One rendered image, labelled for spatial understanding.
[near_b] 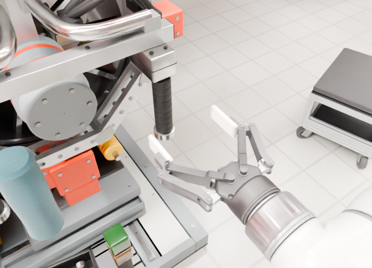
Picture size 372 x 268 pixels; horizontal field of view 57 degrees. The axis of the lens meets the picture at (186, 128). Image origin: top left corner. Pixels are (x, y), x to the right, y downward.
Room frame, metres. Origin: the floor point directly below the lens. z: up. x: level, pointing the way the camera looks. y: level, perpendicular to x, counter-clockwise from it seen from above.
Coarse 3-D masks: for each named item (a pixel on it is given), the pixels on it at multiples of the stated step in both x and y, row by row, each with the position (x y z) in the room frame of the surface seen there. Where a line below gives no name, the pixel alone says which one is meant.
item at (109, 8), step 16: (64, 0) 0.73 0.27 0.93; (112, 0) 0.80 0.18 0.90; (32, 16) 0.68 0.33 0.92; (96, 16) 0.91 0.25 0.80; (112, 16) 0.82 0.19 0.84; (48, 32) 0.71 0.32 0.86; (112, 64) 0.78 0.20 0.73; (96, 80) 0.78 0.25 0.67; (112, 80) 0.75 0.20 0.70; (96, 96) 0.73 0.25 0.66; (0, 112) 0.68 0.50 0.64; (16, 112) 0.62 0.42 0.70; (0, 128) 0.61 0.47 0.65; (16, 128) 0.61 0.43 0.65; (0, 144) 0.57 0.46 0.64
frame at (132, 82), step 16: (128, 64) 0.75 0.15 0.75; (128, 80) 0.73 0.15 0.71; (144, 80) 0.70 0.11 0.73; (112, 96) 0.70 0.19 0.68; (128, 96) 0.68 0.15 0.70; (96, 112) 0.68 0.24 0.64; (112, 112) 0.66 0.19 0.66; (96, 128) 0.64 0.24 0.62; (112, 128) 0.64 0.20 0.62; (48, 144) 0.59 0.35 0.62; (64, 144) 0.58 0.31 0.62; (80, 144) 0.59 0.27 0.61; (96, 144) 0.62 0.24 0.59; (48, 160) 0.54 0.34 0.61
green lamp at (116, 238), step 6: (114, 228) 0.33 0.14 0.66; (120, 228) 0.33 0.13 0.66; (108, 234) 0.32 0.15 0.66; (114, 234) 0.32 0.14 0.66; (120, 234) 0.32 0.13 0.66; (126, 234) 0.32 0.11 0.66; (108, 240) 0.30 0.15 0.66; (114, 240) 0.30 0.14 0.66; (120, 240) 0.30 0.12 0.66; (126, 240) 0.31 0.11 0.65; (108, 246) 0.30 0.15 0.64; (114, 246) 0.29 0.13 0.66; (120, 246) 0.30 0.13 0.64; (126, 246) 0.31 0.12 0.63; (114, 252) 0.29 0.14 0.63
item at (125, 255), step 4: (108, 248) 0.31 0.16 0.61; (128, 248) 0.31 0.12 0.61; (124, 252) 0.30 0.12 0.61; (128, 252) 0.31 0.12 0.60; (132, 252) 0.31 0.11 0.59; (112, 256) 0.30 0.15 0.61; (116, 256) 0.30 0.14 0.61; (120, 256) 0.30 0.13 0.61; (124, 256) 0.30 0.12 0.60; (128, 256) 0.31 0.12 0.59; (132, 256) 0.31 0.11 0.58; (116, 260) 0.29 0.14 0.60; (120, 260) 0.30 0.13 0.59; (124, 260) 0.30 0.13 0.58; (116, 264) 0.29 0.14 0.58; (120, 264) 0.29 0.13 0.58
